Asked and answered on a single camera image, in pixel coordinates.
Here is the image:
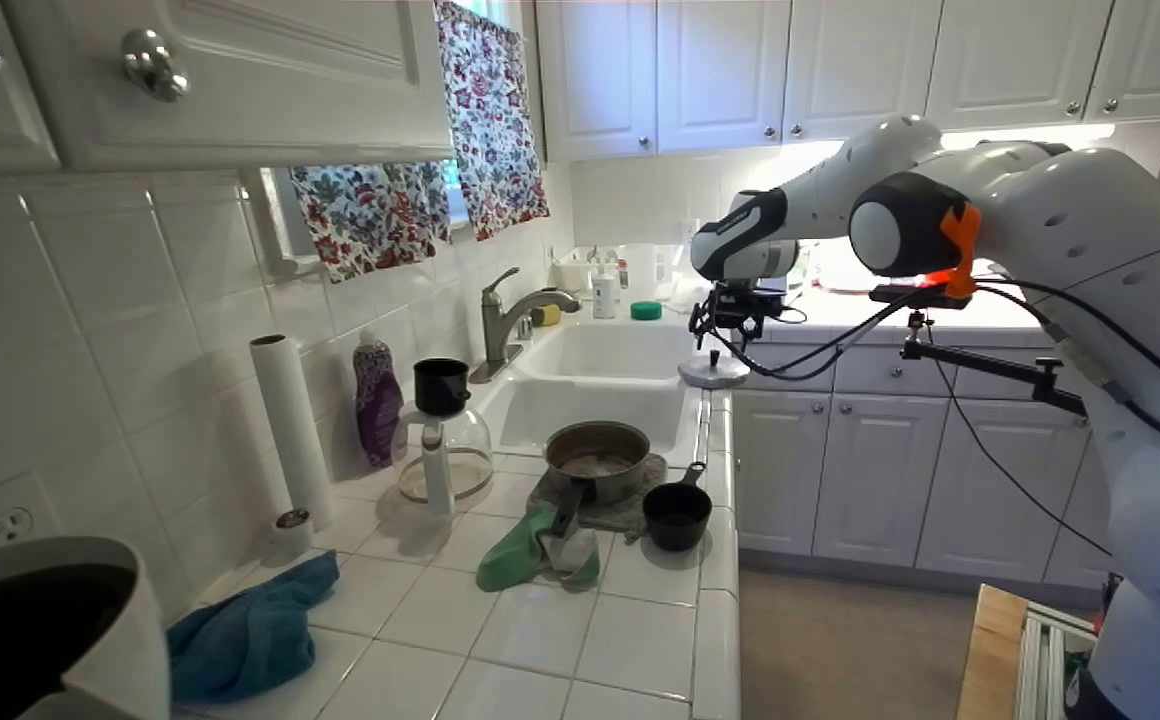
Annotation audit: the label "aluminium mounting frame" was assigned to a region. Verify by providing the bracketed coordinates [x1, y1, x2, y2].
[1015, 594, 1101, 720]

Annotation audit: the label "blue cloth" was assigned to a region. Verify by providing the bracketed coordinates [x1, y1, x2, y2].
[164, 546, 343, 707]

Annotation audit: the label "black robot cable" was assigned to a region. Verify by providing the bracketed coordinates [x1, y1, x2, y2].
[709, 271, 1160, 472]

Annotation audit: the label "thin black camera cable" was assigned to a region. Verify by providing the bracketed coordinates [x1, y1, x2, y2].
[927, 356, 1120, 561]

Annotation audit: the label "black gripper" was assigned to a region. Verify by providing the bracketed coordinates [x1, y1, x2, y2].
[686, 275, 793, 356]

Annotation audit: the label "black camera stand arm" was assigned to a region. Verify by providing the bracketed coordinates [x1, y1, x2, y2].
[896, 309, 1094, 420]

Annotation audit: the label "white cabinets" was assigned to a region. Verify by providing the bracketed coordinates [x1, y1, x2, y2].
[733, 332, 1125, 594]
[534, 0, 1160, 168]

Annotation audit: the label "white upper cabinets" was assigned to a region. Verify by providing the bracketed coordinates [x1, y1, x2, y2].
[534, 0, 1160, 168]

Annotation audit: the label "white soap bottle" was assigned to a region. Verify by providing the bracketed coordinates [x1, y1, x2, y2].
[588, 256, 625, 325]

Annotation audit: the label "white paper towel roll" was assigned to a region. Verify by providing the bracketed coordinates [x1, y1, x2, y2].
[248, 332, 340, 538]

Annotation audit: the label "purple bottle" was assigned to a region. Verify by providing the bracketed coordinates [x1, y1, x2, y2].
[350, 332, 407, 472]

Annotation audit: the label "metal cooking pot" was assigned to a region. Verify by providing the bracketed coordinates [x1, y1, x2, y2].
[542, 416, 658, 531]

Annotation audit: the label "white double sink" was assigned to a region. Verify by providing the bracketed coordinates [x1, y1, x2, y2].
[470, 316, 709, 468]

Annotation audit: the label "green cloth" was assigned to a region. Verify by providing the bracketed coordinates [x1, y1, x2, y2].
[474, 494, 603, 594]

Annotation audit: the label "white cabinet door, wide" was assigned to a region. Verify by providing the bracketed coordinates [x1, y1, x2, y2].
[0, 0, 459, 172]

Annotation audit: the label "white lower cabinets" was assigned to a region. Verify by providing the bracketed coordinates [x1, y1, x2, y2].
[733, 332, 1125, 594]

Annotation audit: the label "white wall outlet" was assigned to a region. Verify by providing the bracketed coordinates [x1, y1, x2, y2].
[0, 472, 64, 561]

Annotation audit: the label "glass carafe with black top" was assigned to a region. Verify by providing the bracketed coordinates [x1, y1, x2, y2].
[391, 356, 502, 522]

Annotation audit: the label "floral side curtain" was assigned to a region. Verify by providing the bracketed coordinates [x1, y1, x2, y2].
[432, 0, 558, 244]

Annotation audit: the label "small black measuring cup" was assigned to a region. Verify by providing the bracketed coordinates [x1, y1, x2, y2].
[639, 456, 715, 556]

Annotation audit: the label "black camera on stand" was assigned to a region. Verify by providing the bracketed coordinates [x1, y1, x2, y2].
[869, 271, 976, 312]

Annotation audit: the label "white jar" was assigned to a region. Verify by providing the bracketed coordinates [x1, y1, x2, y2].
[547, 244, 596, 300]

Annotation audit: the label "brushed metal tap faucet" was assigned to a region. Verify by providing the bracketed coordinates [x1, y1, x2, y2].
[478, 262, 588, 383]

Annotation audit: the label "orange cable clip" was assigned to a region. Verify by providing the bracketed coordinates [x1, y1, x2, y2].
[933, 195, 989, 305]

